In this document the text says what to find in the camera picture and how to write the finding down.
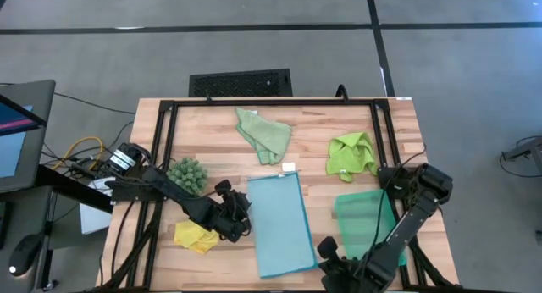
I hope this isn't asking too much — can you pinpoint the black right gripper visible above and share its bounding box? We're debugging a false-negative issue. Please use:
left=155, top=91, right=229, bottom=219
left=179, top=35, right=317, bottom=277
left=318, top=257, right=383, bottom=293

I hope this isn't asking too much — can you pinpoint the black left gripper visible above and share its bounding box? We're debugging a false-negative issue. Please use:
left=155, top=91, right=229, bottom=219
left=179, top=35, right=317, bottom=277
left=197, top=190, right=253, bottom=244

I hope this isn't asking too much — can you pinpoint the light blue microfiber towel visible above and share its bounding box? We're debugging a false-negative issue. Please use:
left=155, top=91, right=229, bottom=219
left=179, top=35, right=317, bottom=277
left=246, top=161, right=319, bottom=280

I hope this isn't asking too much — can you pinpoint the yellow microfiber towel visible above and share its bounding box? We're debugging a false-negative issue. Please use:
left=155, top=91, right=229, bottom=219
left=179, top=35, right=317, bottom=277
left=173, top=218, right=221, bottom=255

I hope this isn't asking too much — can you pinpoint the pale green microfiber towel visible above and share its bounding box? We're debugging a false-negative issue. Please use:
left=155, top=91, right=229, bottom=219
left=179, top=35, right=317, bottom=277
left=235, top=107, right=293, bottom=166

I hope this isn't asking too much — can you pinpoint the lime green microfiber towel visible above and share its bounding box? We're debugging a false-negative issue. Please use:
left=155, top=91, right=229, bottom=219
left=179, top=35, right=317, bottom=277
left=325, top=131, right=379, bottom=184

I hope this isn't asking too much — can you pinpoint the green translucent plastic bin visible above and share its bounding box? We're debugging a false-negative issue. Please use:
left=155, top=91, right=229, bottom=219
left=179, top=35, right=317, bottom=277
left=334, top=189, right=408, bottom=268

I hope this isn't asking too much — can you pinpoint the artificial succulent in patterned pot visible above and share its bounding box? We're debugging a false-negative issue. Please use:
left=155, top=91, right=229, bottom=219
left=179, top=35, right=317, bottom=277
left=166, top=157, right=209, bottom=196

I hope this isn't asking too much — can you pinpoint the white box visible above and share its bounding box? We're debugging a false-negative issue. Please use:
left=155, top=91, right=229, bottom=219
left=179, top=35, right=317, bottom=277
left=79, top=176, right=113, bottom=235

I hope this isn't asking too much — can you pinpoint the black perforated metal box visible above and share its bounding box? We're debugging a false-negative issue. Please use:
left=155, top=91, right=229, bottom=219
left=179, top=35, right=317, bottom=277
left=188, top=68, right=294, bottom=98

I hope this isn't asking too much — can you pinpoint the grey office desk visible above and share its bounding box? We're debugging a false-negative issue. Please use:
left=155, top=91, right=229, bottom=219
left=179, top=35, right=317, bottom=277
left=0, top=163, right=113, bottom=293

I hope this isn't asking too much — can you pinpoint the black computer mouse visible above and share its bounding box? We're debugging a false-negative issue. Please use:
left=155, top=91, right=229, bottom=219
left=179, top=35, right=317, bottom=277
left=8, top=234, right=43, bottom=277

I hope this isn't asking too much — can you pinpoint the grey desk monitor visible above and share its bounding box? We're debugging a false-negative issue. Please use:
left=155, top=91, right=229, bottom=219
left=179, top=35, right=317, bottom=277
left=0, top=79, right=57, bottom=195

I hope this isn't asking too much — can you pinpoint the grey metal stand base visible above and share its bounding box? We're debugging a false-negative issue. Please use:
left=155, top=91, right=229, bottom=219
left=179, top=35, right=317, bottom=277
left=499, top=135, right=542, bottom=179

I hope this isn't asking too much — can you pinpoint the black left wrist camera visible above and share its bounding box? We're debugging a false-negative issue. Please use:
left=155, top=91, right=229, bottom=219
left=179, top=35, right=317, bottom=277
left=214, top=179, right=233, bottom=196

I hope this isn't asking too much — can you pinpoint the black aluminium table frame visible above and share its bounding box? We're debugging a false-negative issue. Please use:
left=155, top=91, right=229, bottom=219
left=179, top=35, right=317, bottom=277
left=95, top=97, right=462, bottom=293

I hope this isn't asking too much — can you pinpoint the yellow cable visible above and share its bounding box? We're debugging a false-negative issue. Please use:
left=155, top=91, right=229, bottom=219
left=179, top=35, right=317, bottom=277
left=50, top=135, right=105, bottom=171

